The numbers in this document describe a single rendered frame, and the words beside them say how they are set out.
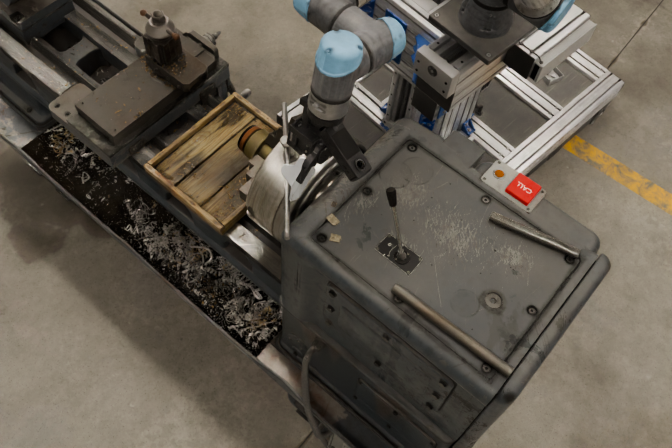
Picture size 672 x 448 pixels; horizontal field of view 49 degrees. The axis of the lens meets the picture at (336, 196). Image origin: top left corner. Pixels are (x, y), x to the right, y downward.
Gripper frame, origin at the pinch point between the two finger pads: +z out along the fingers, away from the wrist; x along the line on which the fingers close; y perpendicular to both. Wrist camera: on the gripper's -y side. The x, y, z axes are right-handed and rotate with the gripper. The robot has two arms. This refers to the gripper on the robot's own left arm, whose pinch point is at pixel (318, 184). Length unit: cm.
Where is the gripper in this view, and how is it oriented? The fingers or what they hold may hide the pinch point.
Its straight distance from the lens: 149.0
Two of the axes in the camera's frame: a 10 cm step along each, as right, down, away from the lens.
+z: -1.7, 6.3, 7.6
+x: -6.5, 5.1, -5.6
